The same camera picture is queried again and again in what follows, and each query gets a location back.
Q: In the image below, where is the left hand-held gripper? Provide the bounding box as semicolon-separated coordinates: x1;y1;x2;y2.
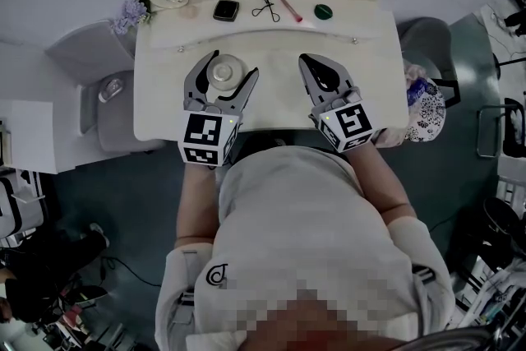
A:
177;49;261;169

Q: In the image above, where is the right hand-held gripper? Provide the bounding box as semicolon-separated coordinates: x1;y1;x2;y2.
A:
298;52;375;155

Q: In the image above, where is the small white round container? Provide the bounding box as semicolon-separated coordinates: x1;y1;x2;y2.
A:
205;53;248;93

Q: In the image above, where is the person's left forearm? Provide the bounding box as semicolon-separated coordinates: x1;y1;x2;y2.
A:
175;162;226;251

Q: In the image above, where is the person's right forearm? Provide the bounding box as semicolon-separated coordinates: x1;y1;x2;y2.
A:
347;138;417;226

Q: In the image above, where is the green round lid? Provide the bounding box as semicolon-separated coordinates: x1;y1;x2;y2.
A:
313;3;334;21

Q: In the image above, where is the black square compact case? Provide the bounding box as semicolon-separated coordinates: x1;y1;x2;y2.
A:
212;0;241;22

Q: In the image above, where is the pink makeup brush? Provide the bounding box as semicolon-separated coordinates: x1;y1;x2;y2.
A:
276;0;304;23

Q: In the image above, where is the black eyelash curler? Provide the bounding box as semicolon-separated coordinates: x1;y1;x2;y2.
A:
251;0;280;23

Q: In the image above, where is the floral patterned bag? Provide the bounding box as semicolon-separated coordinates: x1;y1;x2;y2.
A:
404;60;447;143

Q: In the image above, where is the grey padded chair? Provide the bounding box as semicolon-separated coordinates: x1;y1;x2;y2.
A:
396;16;460;109
44;20;166;156

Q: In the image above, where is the purple flower bunch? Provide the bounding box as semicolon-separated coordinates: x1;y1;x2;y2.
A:
111;0;154;36

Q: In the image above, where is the person's white shirt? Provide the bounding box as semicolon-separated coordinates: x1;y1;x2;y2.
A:
154;145;457;351

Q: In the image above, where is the white side cabinet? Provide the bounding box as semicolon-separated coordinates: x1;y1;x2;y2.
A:
0;98;90;174

